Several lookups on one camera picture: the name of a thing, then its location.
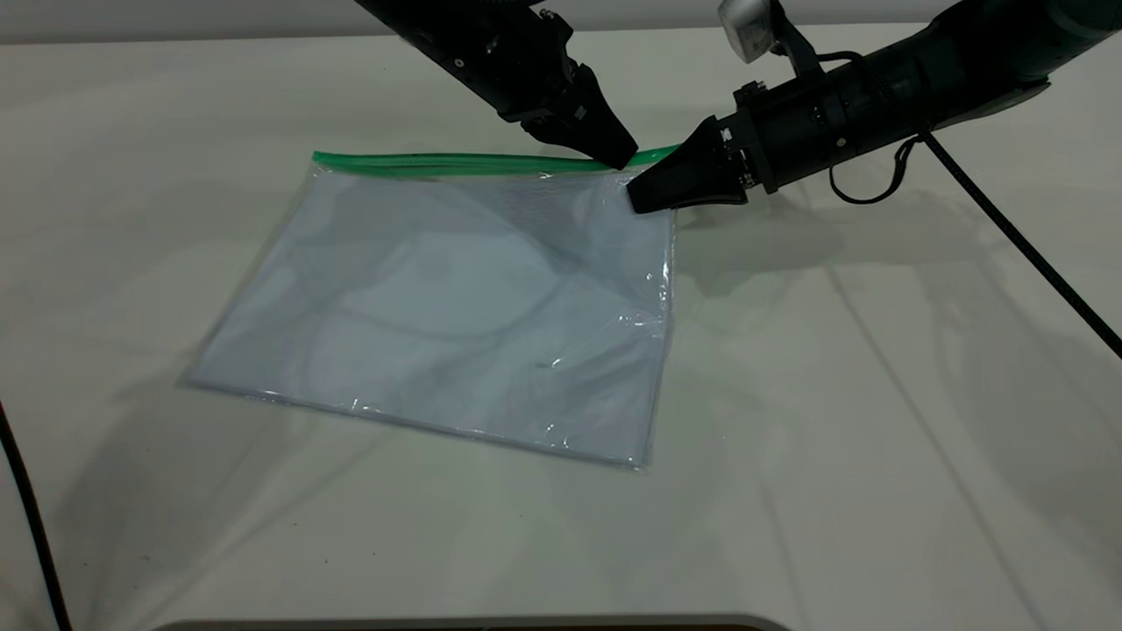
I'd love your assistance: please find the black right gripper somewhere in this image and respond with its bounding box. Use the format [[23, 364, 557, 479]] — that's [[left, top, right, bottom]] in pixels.
[[627, 74, 847, 216]]

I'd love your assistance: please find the thick black cable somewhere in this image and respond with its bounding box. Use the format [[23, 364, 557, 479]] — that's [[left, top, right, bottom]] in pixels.
[[920, 131, 1122, 358], [0, 399, 74, 631]]

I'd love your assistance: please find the clear plastic zip bag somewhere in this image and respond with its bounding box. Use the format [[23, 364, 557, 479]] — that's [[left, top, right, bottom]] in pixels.
[[184, 143, 683, 470]]

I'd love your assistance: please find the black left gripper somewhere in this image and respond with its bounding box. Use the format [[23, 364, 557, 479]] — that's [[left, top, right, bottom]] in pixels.
[[438, 0, 640, 170]]

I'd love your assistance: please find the white table cloth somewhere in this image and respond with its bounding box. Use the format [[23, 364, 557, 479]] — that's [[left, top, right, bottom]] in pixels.
[[0, 22, 1122, 631]]

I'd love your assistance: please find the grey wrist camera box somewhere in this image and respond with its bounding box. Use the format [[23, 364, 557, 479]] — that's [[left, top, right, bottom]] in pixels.
[[717, 0, 825, 80]]

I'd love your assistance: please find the thin looped black cable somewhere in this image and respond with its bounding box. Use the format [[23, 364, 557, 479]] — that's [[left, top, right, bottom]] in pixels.
[[827, 133, 923, 206]]

